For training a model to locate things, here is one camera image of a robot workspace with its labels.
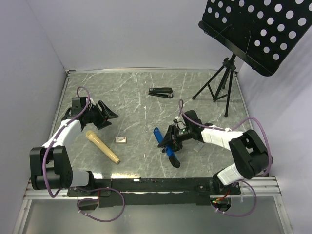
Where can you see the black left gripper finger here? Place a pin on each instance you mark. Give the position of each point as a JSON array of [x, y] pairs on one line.
[[103, 123], [108, 113]]

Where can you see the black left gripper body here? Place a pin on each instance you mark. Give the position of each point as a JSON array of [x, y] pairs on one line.
[[94, 115]]

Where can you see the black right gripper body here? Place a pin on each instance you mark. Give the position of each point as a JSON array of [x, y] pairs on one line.
[[179, 135]]

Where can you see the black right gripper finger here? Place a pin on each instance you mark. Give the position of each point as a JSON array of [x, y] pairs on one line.
[[168, 139], [176, 146]]

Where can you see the blue stapler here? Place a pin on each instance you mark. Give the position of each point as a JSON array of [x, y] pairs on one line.
[[171, 156]]

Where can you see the black stapler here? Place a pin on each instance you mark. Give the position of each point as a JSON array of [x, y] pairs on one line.
[[164, 92]]

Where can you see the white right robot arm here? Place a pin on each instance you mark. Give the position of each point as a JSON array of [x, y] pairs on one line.
[[250, 154]]

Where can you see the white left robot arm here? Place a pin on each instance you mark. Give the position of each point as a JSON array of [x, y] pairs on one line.
[[50, 165]]

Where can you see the small staple box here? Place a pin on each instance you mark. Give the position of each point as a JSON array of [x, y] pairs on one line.
[[121, 140]]

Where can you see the grey staple strip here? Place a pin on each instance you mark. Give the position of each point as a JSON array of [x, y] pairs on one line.
[[198, 147]]

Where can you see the black music stand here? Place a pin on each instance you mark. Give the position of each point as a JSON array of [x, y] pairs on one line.
[[260, 32]]

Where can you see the cream recorder flute piece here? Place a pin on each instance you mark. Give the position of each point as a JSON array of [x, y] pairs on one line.
[[102, 146]]

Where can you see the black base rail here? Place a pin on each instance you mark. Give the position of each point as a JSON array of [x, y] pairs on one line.
[[154, 191]]

